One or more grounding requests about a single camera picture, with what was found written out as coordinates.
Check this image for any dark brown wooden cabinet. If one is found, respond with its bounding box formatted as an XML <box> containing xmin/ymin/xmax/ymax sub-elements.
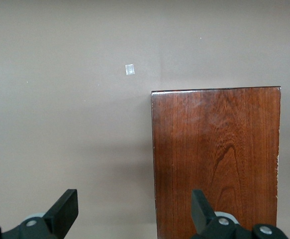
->
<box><xmin>151</xmin><ymin>86</ymin><xmax>282</xmax><ymax>239</ymax></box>

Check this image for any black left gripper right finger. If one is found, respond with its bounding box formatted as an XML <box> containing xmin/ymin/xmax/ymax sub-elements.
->
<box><xmin>191</xmin><ymin>189</ymin><xmax>254</xmax><ymax>239</ymax></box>

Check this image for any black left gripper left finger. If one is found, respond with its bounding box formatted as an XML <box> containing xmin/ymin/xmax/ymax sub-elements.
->
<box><xmin>2</xmin><ymin>189</ymin><xmax>79</xmax><ymax>239</ymax></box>

